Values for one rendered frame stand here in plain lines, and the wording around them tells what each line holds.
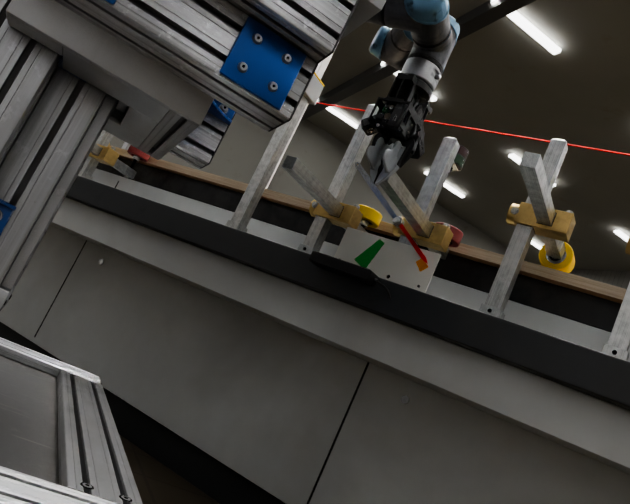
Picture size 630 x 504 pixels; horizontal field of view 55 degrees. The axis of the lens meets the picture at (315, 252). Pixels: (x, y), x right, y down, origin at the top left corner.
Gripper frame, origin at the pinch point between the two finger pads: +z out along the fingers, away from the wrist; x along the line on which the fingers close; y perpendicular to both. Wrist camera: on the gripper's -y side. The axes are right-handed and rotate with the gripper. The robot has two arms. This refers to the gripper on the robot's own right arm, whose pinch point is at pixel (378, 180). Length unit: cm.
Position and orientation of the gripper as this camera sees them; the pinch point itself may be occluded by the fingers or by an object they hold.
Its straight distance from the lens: 118.9
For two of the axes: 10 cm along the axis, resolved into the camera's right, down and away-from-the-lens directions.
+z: -4.2, 8.9, -1.7
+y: -4.3, -3.6, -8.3
